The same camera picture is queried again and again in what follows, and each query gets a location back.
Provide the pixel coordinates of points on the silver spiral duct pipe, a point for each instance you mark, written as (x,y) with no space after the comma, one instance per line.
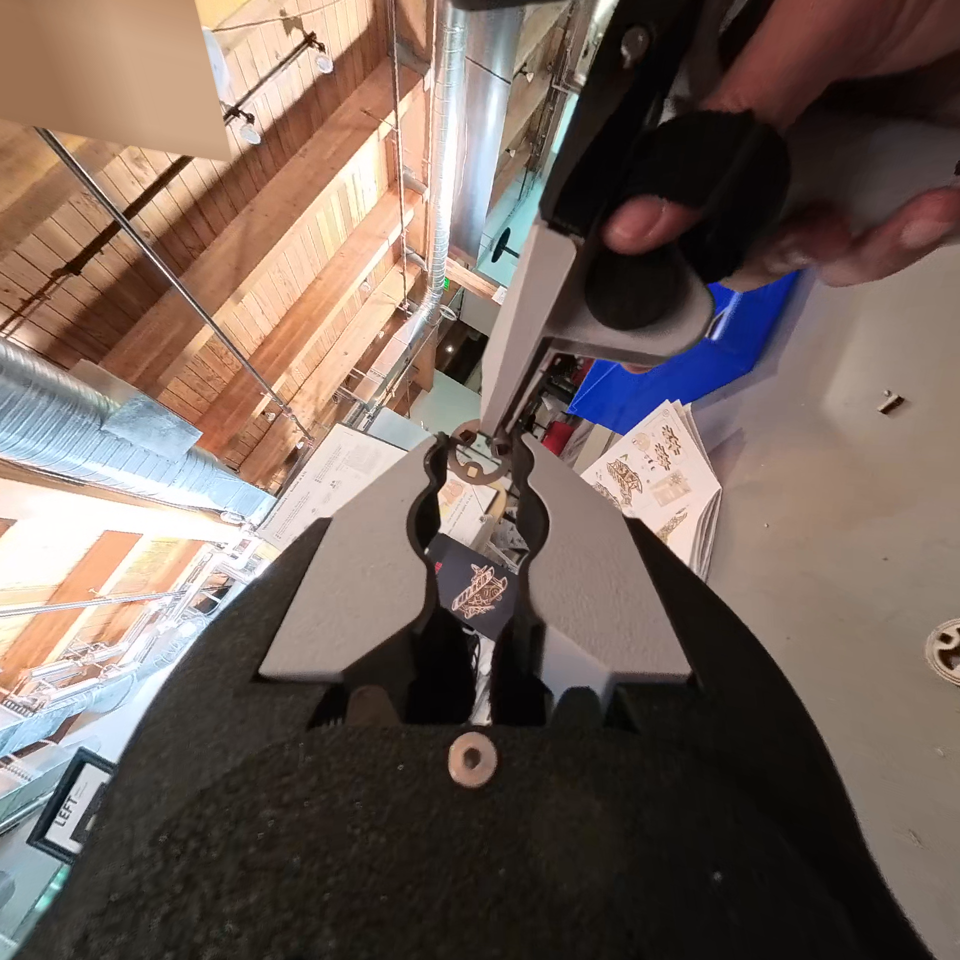
(480,112)

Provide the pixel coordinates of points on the tiny wooden peg piece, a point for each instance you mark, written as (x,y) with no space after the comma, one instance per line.
(889,400)

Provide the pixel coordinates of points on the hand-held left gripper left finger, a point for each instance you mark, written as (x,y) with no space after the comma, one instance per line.
(352,570)

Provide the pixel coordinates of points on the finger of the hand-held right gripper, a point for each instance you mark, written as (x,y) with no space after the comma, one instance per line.
(532,315)

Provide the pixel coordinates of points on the large silver ventilation duct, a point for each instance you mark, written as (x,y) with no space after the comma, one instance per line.
(60,420)

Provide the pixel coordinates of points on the wooden spoked wheel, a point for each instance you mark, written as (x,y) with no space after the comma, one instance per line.
(946,652)

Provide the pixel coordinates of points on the white printed instruction sheet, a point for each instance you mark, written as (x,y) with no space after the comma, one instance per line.
(337,480)

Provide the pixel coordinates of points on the large blue plastic bin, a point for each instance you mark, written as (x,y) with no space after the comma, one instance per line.
(675,375)

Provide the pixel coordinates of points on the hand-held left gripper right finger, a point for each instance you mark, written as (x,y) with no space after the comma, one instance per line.
(600,585)

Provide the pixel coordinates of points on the ceiling track spotlight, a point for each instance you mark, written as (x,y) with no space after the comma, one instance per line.
(247,129)
(322,58)

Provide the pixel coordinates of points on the person's right hand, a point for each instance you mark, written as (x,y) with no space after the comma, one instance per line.
(840,52)

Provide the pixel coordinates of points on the black card with model picture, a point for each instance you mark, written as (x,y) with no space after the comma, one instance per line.
(472,592)

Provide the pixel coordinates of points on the thin metal ceiling rod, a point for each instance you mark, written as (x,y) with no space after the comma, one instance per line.
(172,277)

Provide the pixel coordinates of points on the illustrated instruction booklet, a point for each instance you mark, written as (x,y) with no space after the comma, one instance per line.
(652,480)

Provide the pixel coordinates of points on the grey desk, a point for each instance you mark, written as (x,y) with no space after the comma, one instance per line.
(825,510)

